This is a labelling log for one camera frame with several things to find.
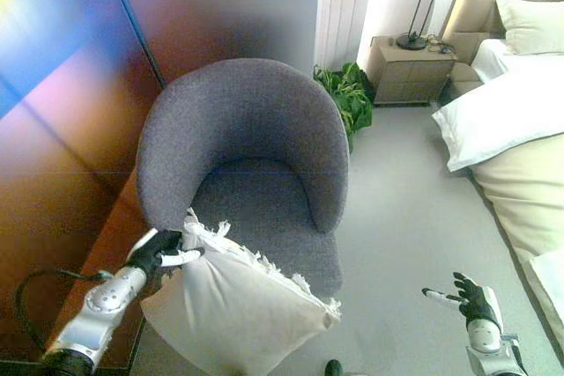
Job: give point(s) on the grey fabric tub armchair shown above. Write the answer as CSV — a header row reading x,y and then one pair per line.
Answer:
x,y
251,147

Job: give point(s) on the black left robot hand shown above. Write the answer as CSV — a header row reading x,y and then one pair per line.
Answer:
x,y
161,250

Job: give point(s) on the white fringed throw pillow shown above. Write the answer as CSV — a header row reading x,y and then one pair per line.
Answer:
x,y
247,301

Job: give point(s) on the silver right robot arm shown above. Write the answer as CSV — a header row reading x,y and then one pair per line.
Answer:
x,y
491,345

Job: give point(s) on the black robot foot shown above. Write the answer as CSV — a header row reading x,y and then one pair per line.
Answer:
x,y
334,367

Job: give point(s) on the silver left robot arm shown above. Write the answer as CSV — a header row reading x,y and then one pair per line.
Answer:
x,y
94,310

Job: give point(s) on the white folded duvet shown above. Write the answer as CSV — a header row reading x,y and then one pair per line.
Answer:
x,y
506,112

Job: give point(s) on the white bed sheet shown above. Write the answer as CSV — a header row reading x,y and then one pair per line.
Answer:
x,y
489,61

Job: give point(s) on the beige wooden nightstand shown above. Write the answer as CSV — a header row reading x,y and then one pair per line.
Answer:
x,y
410,72

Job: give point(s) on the white shade table lamp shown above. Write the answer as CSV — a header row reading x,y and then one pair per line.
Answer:
x,y
423,6

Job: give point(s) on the green leafy potted plant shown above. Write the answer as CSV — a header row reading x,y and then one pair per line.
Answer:
x,y
352,94

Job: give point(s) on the cream bedspread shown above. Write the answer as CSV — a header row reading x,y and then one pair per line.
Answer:
x,y
529,191

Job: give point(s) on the white bed pillow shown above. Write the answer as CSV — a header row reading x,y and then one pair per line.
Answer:
x,y
535,26

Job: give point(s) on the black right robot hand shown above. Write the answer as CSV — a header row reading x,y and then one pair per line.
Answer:
x,y
469,299

